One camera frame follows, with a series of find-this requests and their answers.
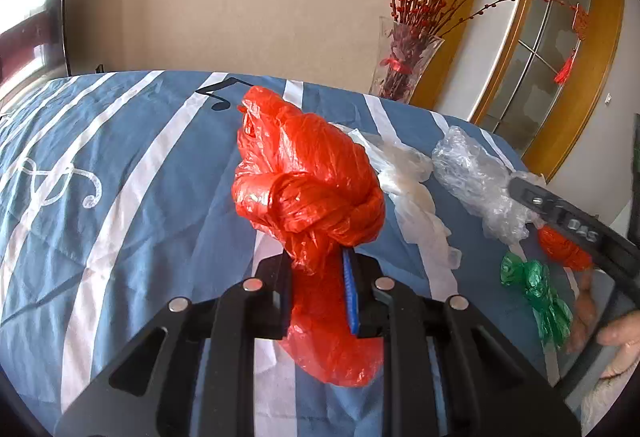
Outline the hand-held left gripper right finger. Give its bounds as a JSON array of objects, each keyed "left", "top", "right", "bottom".
[{"left": 342, "top": 249, "right": 583, "bottom": 437}]

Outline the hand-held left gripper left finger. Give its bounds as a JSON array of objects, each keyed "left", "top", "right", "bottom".
[{"left": 55, "top": 257, "right": 293, "bottom": 437}]

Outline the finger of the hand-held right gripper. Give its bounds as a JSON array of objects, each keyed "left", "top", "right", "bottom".
[{"left": 507, "top": 172, "right": 566, "bottom": 224}]

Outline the small knotted orange plastic bag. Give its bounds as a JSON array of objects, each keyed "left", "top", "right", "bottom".
[{"left": 537, "top": 223, "right": 596, "bottom": 272}]

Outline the large orange plastic bag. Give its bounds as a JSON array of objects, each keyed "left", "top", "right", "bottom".
[{"left": 231, "top": 86, "right": 387, "bottom": 388}]

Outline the person's right forearm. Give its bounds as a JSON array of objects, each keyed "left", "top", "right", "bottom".
[{"left": 582, "top": 369, "right": 638, "bottom": 428}]

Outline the person's right hand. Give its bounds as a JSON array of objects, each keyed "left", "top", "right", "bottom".
[{"left": 567, "top": 267, "right": 640, "bottom": 380}]

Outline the clear plastic bag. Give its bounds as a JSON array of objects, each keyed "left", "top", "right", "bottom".
[{"left": 431, "top": 126, "right": 546, "bottom": 245}]

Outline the green plastic bag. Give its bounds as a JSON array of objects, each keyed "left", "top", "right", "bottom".
[{"left": 500, "top": 252, "right": 573, "bottom": 350}]

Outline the white plastic bag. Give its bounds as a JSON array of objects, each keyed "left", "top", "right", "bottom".
[{"left": 335, "top": 123, "right": 463, "bottom": 270}]

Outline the glass panelled door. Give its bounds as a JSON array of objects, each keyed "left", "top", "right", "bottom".
[{"left": 492, "top": 0, "right": 596, "bottom": 153}]

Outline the blue striped tablecloth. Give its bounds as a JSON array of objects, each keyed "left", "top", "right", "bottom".
[{"left": 0, "top": 70, "right": 601, "bottom": 437}]

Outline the red hanging tassel ornament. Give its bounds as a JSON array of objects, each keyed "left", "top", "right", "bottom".
[{"left": 554, "top": 4, "right": 591, "bottom": 84}]

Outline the glass vase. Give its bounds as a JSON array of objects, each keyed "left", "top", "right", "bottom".
[{"left": 369, "top": 16, "right": 445, "bottom": 104}]

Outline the wooden door frame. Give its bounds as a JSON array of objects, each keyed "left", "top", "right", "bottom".
[{"left": 472, "top": 0, "right": 626, "bottom": 183}]

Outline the wooden wall trim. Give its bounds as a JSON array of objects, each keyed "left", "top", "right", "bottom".
[{"left": 410, "top": 0, "right": 501, "bottom": 110}]

